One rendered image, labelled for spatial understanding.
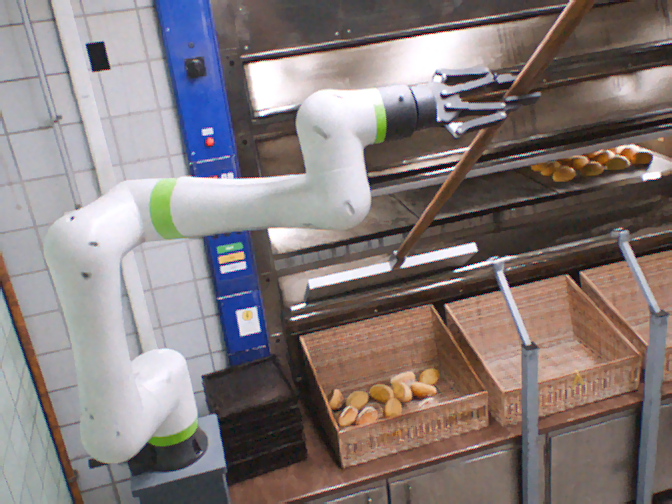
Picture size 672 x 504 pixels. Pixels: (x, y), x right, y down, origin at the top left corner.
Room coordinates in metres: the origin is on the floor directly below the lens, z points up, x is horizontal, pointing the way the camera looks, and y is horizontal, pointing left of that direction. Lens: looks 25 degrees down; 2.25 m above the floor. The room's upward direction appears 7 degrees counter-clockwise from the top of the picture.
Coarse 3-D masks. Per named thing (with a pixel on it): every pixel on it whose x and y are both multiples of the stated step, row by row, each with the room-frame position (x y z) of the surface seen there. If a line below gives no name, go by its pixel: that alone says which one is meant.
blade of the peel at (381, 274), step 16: (416, 256) 2.05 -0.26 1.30; (432, 256) 2.05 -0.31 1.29; (448, 256) 2.06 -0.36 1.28; (464, 256) 2.09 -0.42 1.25; (352, 272) 2.00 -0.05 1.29; (368, 272) 2.00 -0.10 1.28; (384, 272) 2.01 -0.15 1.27; (400, 272) 2.06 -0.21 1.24; (416, 272) 2.11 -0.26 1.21; (320, 288) 1.98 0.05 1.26; (336, 288) 2.03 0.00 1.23; (352, 288) 2.08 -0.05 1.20; (416, 288) 2.30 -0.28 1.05; (352, 304) 2.26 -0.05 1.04
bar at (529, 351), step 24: (576, 240) 2.28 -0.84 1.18; (600, 240) 2.28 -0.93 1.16; (624, 240) 2.30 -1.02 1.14; (480, 264) 2.19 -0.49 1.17; (504, 264) 2.20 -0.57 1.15; (384, 288) 2.11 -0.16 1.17; (504, 288) 2.15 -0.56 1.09; (648, 288) 2.17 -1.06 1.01; (648, 336) 2.12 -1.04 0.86; (528, 360) 1.97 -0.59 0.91; (648, 360) 2.11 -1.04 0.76; (528, 384) 1.97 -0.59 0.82; (648, 384) 2.10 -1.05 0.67; (528, 408) 1.97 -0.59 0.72; (648, 408) 2.09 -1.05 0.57; (528, 432) 1.97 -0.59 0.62; (648, 432) 2.08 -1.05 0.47; (528, 456) 1.97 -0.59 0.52; (648, 456) 2.08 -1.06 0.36; (528, 480) 1.97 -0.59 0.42; (648, 480) 2.09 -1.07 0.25
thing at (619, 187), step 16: (640, 176) 2.80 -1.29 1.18; (656, 176) 2.78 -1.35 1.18; (576, 192) 2.71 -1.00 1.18; (592, 192) 2.70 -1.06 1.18; (608, 192) 2.72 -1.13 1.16; (624, 192) 2.73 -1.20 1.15; (496, 208) 2.65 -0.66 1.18; (512, 208) 2.63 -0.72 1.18; (528, 208) 2.64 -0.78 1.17; (544, 208) 2.65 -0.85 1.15; (432, 224) 2.57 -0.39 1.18; (448, 224) 2.56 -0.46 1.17; (464, 224) 2.57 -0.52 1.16; (480, 224) 2.59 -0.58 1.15; (352, 240) 2.51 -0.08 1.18; (368, 240) 2.49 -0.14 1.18; (384, 240) 2.50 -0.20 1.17; (400, 240) 2.52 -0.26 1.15; (288, 256) 2.43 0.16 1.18; (304, 256) 2.43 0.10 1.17; (320, 256) 2.44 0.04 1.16; (336, 256) 2.46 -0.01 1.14
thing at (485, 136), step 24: (576, 0) 1.09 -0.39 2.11; (576, 24) 1.11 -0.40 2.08; (552, 48) 1.16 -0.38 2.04; (528, 72) 1.22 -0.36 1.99; (504, 96) 1.30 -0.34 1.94; (504, 120) 1.33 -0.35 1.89; (480, 144) 1.40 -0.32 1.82; (456, 168) 1.51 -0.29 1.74; (432, 216) 1.69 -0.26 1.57; (408, 240) 1.84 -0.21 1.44
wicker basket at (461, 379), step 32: (384, 320) 2.48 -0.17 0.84; (416, 320) 2.50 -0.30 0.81; (320, 352) 2.40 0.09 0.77; (352, 352) 2.42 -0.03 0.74; (384, 352) 2.44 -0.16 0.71; (416, 352) 2.46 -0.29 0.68; (448, 352) 2.38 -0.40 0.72; (320, 384) 2.16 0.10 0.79; (448, 384) 2.35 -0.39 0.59; (480, 384) 2.12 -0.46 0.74; (320, 416) 2.22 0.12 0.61; (416, 416) 2.02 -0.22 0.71; (448, 416) 2.16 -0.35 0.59; (480, 416) 2.08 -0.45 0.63; (352, 448) 1.97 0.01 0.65; (384, 448) 1.99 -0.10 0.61
